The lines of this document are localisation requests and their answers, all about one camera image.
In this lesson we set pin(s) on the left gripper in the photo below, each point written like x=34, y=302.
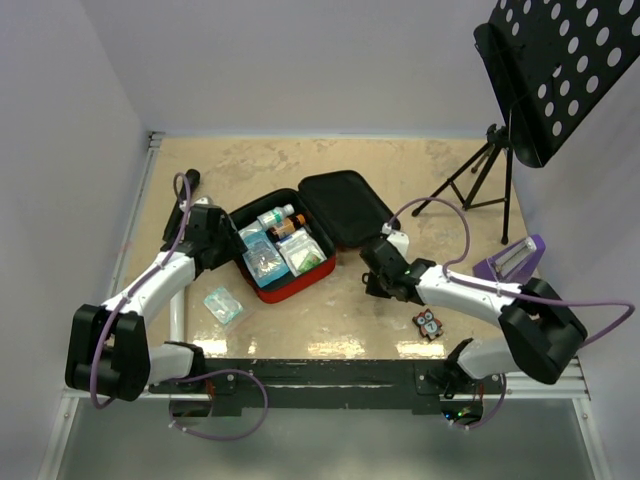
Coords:
x=234, y=244

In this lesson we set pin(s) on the blue mask package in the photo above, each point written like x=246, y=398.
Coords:
x=263, y=260

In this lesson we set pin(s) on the white medicine bottle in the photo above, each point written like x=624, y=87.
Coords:
x=275, y=216

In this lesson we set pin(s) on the bandage plasters bag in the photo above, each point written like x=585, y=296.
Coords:
x=223, y=305

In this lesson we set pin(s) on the amber bottle orange cap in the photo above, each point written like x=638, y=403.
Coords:
x=286, y=227

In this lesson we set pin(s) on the red medicine kit case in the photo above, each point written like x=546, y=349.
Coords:
x=342, y=211

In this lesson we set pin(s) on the white gauze pad packet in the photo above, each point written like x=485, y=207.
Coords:
x=295, y=247

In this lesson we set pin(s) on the black handled scissors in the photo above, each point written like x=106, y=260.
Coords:
x=373, y=285

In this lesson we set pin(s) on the green wind oil box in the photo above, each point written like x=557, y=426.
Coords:
x=310, y=261

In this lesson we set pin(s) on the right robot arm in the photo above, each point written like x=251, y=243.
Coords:
x=539, y=333

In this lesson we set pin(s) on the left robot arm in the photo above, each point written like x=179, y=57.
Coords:
x=109, y=353

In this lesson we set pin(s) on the black microphone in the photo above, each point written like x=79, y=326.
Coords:
x=173, y=224

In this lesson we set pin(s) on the brown owl toy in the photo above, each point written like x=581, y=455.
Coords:
x=428, y=325

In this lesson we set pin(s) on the purple box device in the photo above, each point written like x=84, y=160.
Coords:
x=514, y=264

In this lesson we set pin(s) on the black music stand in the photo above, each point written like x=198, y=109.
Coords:
x=564, y=158

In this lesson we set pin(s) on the aluminium left rail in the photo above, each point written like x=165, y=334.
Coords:
x=118, y=274

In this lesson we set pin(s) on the aluminium rail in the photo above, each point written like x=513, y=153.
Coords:
x=550, y=385
x=118, y=274

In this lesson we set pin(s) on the aluminium front rail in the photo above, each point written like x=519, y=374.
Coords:
x=550, y=385

